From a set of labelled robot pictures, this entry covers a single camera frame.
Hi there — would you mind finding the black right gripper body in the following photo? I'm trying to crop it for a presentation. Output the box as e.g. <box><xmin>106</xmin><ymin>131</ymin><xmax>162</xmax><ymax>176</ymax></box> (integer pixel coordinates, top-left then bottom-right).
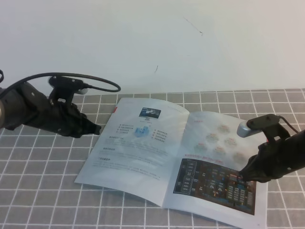
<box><xmin>247</xmin><ymin>137</ymin><xmax>301</xmax><ymax>183</ymax></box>

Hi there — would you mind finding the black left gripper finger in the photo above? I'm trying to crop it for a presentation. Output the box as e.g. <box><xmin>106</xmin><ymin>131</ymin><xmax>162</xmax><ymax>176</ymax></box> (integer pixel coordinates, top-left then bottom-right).
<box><xmin>82</xmin><ymin>118</ymin><xmax>102</xmax><ymax>135</ymax></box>

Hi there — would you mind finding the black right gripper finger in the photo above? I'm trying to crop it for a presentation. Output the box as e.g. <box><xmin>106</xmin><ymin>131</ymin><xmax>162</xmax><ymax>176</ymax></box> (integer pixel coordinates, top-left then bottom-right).
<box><xmin>239</xmin><ymin>165</ymin><xmax>256</xmax><ymax>182</ymax></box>

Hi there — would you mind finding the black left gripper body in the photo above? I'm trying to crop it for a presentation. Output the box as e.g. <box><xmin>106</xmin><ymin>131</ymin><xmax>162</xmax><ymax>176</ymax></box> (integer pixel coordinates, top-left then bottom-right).
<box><xmin>35</xmin><ymin>99</ymin><xmax>87</xmax><ymax>138</ymax></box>

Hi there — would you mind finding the white logistics brochure book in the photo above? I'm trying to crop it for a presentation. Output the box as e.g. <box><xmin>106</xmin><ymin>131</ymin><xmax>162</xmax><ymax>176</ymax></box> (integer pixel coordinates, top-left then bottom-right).
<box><xmin>75</xmin><ymin>98</ymin><xmax>267</xmax><ymax>229</ymax></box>

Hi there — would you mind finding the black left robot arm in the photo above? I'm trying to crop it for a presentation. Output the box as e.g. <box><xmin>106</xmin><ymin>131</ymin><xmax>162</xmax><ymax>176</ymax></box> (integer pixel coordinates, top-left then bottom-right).
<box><xmin>0</xmin><ymin>83</ymin><xmax>101</xmax><ymax>138</ymax></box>

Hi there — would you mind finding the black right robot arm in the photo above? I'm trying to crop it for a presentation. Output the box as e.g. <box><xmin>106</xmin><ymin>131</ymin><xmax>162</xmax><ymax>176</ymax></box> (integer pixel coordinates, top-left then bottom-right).
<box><xmin>239</xmin><ymin>131</ymin><xmax>305</xmax><ymax>183</ymax></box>

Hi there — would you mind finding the grey checked tablecloth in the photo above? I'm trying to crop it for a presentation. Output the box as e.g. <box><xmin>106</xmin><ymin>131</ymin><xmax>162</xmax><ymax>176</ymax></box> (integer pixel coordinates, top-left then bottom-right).
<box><xmin>0</xmin><ymin>89</ymin><xmax>305</xmax><ymax>229</ymax></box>

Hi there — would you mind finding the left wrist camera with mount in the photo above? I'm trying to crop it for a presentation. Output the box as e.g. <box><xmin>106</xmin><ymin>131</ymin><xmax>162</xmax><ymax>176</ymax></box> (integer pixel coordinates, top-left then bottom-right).
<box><xmin>48</xmin><ymin>76</ymin><xmax>88</xmax><ymax>106</ymax></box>

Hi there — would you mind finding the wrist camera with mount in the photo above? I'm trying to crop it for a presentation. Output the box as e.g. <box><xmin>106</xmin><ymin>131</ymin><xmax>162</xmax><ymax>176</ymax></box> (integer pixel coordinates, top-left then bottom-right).
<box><xmin>48</xmin><ymin>76</ymin><xmax>88</xmax><ymax>106</ymax></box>
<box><xmin>237</xmin><ymin>114</ymin><xmax>290</xmax><ymax>143</ymax></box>

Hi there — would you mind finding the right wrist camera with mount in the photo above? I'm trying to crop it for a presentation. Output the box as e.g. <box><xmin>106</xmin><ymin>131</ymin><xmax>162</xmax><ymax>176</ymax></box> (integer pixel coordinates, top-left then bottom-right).
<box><xmin>237</xmin><ymin>114</ymin><xmax>290</xmax><ymax>143</ymax></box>

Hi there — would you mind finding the black right camera cable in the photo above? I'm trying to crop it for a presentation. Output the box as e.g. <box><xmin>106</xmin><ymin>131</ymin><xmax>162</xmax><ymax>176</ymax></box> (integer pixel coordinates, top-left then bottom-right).
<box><xmin>278</xmin><ymin>115</ymin><xmax>299</xmax><ymax>134</ymax></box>

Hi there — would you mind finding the black camera cable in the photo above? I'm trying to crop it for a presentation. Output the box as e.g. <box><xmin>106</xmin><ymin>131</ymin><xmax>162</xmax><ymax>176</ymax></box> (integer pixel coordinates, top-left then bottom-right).
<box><xmin>278</xmin><ymin>115</ymin><xmax>299</xmax><ymax>134</ymax></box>
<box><xmin>0</xmin><ymin>69</ymin><xmax>122</xmax><ymax>98</ymax></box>

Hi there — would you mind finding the black left camera cable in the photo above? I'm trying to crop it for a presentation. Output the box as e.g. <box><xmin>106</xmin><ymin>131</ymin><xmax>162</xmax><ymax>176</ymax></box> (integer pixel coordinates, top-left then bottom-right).
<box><xmin>0</xmin><ymin>69</ymin><xmax>122</xmax><ymax>98</ymax></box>

